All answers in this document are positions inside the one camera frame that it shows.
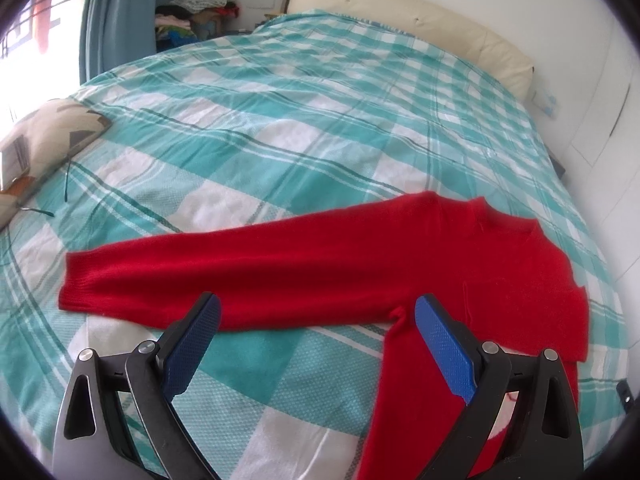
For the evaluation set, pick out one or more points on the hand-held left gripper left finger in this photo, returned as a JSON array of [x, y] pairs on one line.
[[192, 347]]

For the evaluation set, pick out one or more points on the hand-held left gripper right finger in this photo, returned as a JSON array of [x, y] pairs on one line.
[[445, 347]]

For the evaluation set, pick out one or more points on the red knit sweater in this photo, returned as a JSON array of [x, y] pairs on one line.
[[325, 270]]

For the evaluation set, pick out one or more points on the dark nightstand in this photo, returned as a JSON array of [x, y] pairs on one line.
[[557, 165]]

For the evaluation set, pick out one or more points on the white wardrobe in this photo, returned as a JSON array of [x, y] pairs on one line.
[[610, 160]]

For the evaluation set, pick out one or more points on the teal plaid blanket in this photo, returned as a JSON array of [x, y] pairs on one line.
[[300, 110]]

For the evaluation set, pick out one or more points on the beige patterned pillow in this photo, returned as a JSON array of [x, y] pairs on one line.
[[50, 125]]

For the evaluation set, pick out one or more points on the cream padded headboard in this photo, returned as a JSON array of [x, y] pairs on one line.
[[425, 25]]

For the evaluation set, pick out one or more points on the blue curtain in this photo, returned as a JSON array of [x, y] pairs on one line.
[[120, 20]]

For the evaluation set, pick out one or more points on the red hanging cloth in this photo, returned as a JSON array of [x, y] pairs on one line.
[[45, 20]]

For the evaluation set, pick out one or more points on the wall socket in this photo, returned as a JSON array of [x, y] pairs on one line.
[[547, 102]]

